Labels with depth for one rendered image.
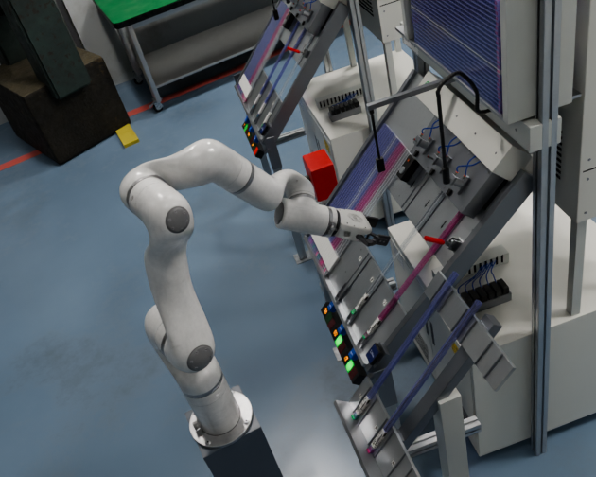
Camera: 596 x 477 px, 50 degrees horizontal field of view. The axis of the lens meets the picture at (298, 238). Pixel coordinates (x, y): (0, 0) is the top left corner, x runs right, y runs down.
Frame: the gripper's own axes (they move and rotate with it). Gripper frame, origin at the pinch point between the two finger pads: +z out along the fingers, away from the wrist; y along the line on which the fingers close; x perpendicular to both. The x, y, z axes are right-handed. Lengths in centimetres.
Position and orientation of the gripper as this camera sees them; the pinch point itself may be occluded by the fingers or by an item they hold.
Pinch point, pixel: (379, 231)
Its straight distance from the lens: 186.3
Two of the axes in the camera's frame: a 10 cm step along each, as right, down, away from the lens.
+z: 9.0, 1.5, 4.0
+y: -2.5, -5.7, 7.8
